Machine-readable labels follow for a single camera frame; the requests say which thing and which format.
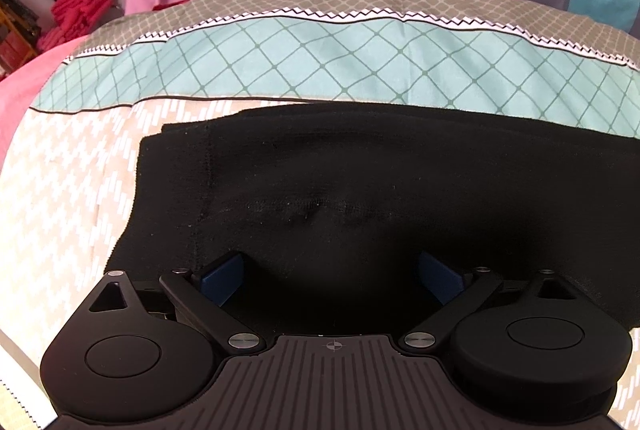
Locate black knit pants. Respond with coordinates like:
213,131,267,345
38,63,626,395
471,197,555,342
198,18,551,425
107,102,639,329

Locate patterned teal beige quilt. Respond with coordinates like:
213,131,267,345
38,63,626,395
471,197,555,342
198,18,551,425
1,0,639,429

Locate pink bed sheet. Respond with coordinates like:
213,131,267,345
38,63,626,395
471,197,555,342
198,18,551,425
1,35,88,173

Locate red folded clothes left stack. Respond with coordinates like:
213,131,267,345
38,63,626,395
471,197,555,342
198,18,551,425
37,0,116,52

